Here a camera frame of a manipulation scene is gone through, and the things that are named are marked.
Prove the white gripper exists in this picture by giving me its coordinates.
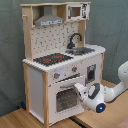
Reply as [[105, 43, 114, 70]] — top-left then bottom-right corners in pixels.
[[74, 83, 88, 100]]

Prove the white oven door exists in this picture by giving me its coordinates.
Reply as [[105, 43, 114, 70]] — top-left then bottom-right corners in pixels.
[[48, 76, 85, 124]]

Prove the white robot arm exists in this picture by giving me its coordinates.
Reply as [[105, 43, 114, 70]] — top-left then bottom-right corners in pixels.
[[74, 61, 128, 113]]

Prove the wooden toy kitchen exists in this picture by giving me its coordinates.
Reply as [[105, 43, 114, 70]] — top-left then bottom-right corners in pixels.
[[22, 2, 105, 127]]

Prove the grey ice dispenser panel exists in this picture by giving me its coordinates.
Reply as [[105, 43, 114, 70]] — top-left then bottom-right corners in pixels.
[[87, 65, 96, 83]]

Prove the right red oven knob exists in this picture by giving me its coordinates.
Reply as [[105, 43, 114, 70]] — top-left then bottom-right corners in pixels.
[[71, 65, 79, 73]]

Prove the red oven knob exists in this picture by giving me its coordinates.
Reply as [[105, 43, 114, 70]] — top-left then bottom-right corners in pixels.
[[71, 65, 79, 73], [54, 73, 60, 79]]

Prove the left red oven knob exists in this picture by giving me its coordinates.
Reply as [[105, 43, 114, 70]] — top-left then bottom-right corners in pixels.
[[54, 73, 60, 79]]

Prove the grey toy sink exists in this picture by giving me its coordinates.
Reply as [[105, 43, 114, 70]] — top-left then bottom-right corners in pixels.
[[65, 47, 95, 55]]

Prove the black toy faucet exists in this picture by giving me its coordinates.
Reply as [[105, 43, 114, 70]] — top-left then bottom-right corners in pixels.
[[67, 33, 83, 49]]

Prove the black toy stovetop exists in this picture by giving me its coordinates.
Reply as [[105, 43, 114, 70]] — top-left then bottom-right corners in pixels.
[[34, 53, 70, 66]]

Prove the grey range hood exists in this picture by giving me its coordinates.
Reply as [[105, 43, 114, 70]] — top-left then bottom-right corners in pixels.
[[35, 5, 64, 27]]

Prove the toy microwave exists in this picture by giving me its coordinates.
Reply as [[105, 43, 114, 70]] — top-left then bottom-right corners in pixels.
[[67, 4, 89, 20]]

